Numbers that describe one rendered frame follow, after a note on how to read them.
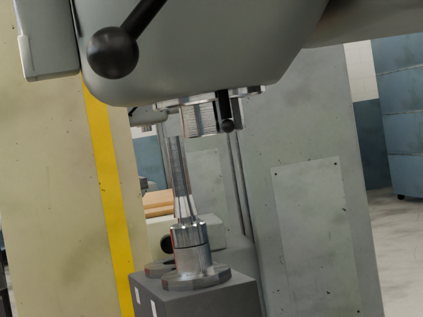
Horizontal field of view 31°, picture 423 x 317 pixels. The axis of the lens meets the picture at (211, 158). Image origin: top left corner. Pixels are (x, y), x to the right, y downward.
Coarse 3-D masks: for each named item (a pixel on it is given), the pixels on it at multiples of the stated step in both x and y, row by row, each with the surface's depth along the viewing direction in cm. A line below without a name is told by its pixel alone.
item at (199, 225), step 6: (198, 222) 95; (204, 222) 95; (174, 228) 94; (180, 228) 93; (186, 228) 93; (192, 228) 93; (198, 228) 94; (204, 228) 94; (174, 234) 94; (180, 234) 94
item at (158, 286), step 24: (168, 264) 107; (216, 264) 98; (144, 288) 99; (168, 288) 93; (192, 288) 92; (216, 288) 91; (240, 288) 91; (144, 312) 101; (168, 312) 89; (192, 312) 90; (216, 312) 90; (240, 312) 91
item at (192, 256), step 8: (200, 232) 94; (176, 240) 94; (184, 240) 93; (192, 240) 93; (200, 240) 94; (208, 240) 95; (176, 248) 94; (184, 248) 94; (192, 248) 93; (200, 248) 94; (208, 248) 95; (176, 256) 94; (184, 256) 94; (192, 256) 94; (200, 256) 94; (208, 256) 95; (176, 264) 95; (184, 264) 94; (192, 264) 94; (200, 264) 94; (208, 264) 94; (184, 272) 94; (192, 272) 94; (200, 272) 94
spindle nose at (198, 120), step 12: (180, 108) 56; (192, 108) 55; (204, 108) 54; (216, 108) 54; (240, 108) 56; (192, 120) 55; (204, 120) 54; (216, 120) 54; (240, 120) 55; (192, 132) 55; (204, 132) 54; (216, 132) 54
